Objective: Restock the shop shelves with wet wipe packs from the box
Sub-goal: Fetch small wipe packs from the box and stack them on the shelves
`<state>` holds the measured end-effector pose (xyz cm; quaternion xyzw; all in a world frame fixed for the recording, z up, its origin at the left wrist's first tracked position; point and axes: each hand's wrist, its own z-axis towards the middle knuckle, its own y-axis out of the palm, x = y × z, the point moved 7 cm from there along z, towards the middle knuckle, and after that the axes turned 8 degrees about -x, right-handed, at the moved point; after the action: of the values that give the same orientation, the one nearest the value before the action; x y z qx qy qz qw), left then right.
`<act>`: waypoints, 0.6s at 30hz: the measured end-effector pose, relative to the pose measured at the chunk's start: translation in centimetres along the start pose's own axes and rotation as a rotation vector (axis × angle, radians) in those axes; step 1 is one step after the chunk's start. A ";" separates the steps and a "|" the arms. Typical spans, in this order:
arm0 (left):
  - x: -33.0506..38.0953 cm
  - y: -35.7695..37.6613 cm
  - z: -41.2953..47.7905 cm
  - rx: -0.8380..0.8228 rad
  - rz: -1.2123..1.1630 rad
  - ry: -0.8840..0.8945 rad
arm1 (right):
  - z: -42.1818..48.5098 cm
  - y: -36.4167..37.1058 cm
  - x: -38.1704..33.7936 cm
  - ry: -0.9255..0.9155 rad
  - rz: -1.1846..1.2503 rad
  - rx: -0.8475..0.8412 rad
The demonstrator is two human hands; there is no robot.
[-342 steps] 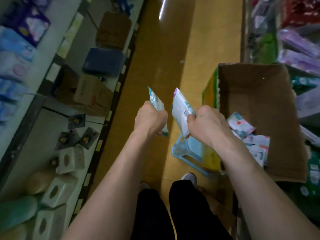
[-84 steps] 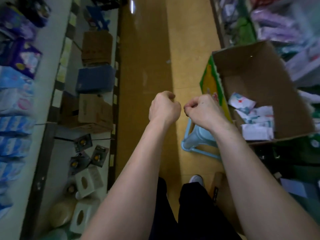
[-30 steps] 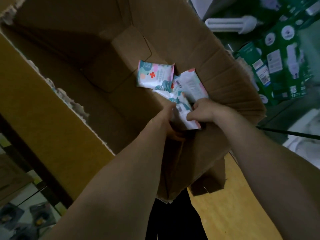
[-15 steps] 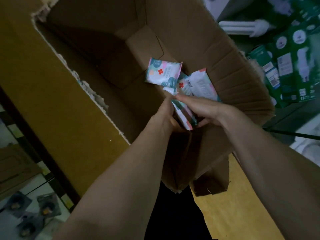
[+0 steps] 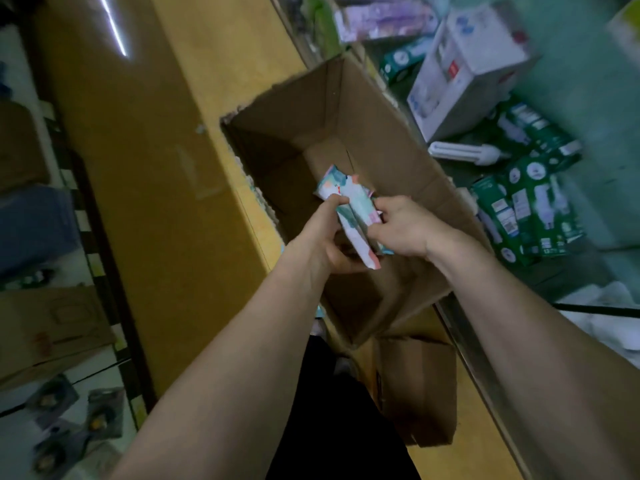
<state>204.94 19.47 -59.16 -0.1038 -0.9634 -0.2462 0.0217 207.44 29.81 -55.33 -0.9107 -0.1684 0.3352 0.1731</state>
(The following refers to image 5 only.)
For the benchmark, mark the slim green white box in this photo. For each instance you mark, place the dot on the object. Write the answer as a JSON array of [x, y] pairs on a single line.
[[405, 57]]

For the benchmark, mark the blue carton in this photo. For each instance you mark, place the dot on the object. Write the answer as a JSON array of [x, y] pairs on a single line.
[[35, 225]]

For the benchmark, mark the white printed box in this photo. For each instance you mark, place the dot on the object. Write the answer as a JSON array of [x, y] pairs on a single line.
[[465, 70]]

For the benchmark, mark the person's right forearm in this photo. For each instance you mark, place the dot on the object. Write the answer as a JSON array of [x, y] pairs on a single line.
[[550, 365]]

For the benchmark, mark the white ceramic tea set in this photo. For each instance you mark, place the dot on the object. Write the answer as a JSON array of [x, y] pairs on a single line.
[[605, 315]]

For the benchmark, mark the brown carton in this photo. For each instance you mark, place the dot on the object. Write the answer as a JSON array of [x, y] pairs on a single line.
[[20, 145], [50, 335]]

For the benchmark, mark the brown cardboard box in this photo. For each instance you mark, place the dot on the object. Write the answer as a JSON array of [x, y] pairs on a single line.
[[415, 385], [300, 115]]

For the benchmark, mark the green bulb boxes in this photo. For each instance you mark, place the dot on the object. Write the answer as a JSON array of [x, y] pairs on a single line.
[[525, 195]]

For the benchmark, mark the person's left hand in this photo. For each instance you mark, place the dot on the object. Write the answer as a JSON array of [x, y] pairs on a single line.
[[320, 245]]

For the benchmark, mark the white tube lamp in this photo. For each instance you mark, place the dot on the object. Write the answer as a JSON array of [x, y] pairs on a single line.
[[465, 152]]

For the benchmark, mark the clear wrapped purple items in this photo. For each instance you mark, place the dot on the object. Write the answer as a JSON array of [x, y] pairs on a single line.
[[385, 17]]

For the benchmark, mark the person's right hand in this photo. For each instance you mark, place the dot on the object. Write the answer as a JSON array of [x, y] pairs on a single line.
[[420, 230]]

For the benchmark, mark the person's black trousers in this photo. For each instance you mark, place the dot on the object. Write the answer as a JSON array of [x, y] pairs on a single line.
[[330, 425]]

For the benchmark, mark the person's left forearm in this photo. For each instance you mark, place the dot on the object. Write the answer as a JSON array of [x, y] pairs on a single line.
[[220, 395]]

